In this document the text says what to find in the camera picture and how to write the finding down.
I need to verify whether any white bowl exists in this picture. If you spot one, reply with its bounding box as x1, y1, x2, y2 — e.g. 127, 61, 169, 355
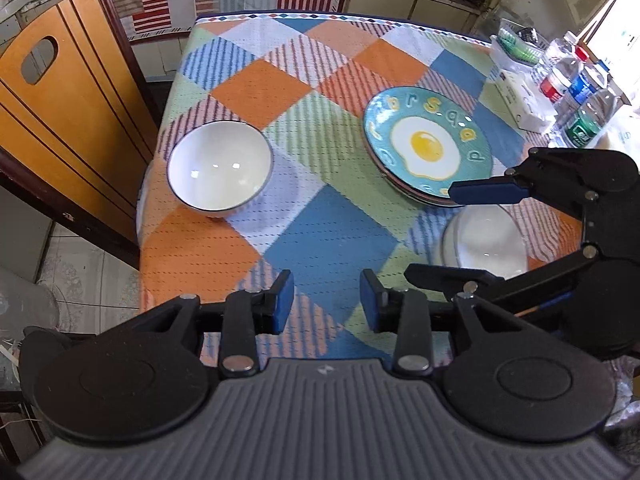
166, 120, 274, 218
434, 205, 528, 278

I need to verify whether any plastic basket with green items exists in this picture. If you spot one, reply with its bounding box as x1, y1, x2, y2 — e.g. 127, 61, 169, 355
489, 18, 549, 70

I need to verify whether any patchwork tablecloth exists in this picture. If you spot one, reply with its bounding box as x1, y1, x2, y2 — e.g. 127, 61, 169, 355
139, 12, 546, 359

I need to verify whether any white tissue pack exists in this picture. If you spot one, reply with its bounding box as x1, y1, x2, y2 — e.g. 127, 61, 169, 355
496, 70, 556, 133

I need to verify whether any blue label water bottle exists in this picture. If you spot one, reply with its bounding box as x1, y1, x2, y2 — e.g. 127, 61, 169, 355
559, 60, 608, 115

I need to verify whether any red label water bottle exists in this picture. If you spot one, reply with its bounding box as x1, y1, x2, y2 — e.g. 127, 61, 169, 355
533, 32, 589, 104

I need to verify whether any pink rabbit plate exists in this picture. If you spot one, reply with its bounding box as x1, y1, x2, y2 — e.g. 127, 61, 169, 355
364, 142, 460, 208

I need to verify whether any green label water bottle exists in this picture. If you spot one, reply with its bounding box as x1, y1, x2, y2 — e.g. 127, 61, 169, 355
549, 88, 623, 148

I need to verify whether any teal egg plate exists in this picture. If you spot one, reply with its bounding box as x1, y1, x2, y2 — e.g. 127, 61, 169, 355
362, 87, 494, 200

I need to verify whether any wooden chair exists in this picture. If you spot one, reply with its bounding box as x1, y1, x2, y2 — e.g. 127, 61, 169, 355
1, 0, 160, 268

